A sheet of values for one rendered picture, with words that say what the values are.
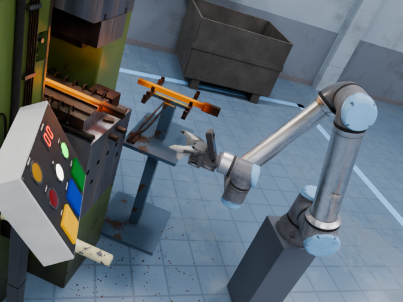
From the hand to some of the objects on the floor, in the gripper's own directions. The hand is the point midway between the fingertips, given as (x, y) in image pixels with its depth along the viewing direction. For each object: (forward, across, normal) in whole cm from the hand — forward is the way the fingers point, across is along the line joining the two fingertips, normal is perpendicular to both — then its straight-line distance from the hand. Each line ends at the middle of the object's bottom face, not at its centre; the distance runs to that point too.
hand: (175, 136), depth 147 cm
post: (+25, -58, -100) cm, 118 cm away
